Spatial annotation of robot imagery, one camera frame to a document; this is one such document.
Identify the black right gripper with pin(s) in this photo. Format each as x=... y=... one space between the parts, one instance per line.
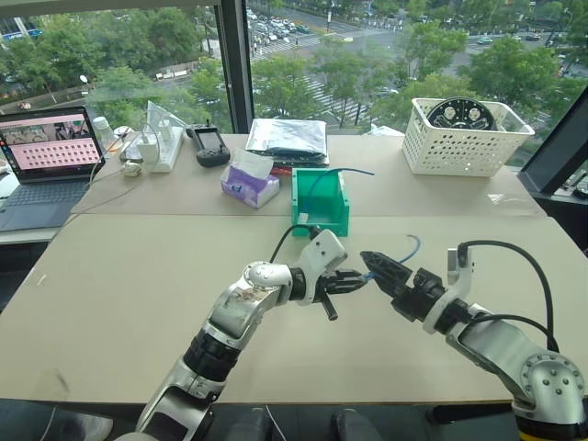
x=420 y=294

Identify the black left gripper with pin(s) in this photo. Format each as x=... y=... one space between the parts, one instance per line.
x=331 y=286

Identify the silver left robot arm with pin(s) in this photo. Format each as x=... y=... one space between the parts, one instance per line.
x=239 y=308

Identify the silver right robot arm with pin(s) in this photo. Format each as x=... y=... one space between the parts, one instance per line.
x=496 y=342

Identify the green plastic bin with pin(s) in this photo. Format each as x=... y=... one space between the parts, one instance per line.
x=340 y=206

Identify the white coupler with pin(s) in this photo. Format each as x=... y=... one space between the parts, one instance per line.
x=303 y=219

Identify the black and red flat stack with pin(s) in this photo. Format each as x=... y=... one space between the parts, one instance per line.
x=303 y=163

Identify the white perforated plastic basket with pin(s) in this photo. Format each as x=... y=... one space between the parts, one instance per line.
x=455 y=151

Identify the purple tissue pack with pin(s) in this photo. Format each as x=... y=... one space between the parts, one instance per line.
x=248 y=186

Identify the silver foil bag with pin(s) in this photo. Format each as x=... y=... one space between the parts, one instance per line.
x=287 y=135

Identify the black round circuit board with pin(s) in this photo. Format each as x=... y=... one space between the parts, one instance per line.
x=459 y=115

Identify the black remote controller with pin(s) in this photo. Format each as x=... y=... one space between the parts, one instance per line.
x=209 y=144

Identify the white power strip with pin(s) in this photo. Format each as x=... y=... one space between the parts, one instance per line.
x=171 y=149

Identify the white power adapter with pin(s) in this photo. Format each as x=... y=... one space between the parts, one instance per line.
x=148 y=149

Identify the clear plastic bag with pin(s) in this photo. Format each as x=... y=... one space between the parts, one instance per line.
x=158 y=115

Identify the clear plastic water bottle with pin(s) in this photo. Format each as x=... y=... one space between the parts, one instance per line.
x=105 y=135

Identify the grey laptop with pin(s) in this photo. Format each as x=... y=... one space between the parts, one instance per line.
x=41 y=184

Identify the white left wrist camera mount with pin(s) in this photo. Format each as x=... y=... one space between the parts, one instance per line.
x=321 y=250

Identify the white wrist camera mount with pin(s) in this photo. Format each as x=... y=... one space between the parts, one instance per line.
x=461 y=288
x=321 y=250

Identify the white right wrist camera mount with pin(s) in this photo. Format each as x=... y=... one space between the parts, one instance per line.
x=461 y=288

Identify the black slanted window frame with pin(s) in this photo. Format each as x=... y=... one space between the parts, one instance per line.
x=558 y=151

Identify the black window frame pillar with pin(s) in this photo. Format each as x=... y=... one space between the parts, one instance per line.
x=236 y=64

